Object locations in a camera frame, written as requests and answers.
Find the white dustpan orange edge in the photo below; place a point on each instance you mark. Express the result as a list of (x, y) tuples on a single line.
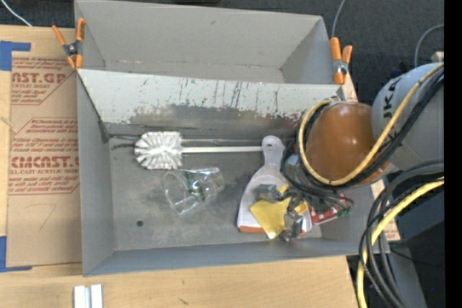
[(272, 158)]

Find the white toilet brush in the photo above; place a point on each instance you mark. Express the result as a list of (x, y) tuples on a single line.
[(159, 150)]

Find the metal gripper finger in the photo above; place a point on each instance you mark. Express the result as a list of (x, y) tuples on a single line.
[(268, 192), (293, 225)]

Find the brown cardboard board red print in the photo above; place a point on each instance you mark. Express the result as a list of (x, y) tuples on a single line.
[(43, 140)]

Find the red white-dotted packet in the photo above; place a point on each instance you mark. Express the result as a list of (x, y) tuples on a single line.
[(323, 215)]

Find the yellow cloth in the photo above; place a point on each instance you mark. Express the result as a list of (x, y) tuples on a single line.
[(269, 214)]

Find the clear glass cup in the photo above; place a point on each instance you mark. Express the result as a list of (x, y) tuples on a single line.
[(187, 191)]

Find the grey metal bin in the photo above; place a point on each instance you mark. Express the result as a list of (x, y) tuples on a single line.
[(151, 220)]

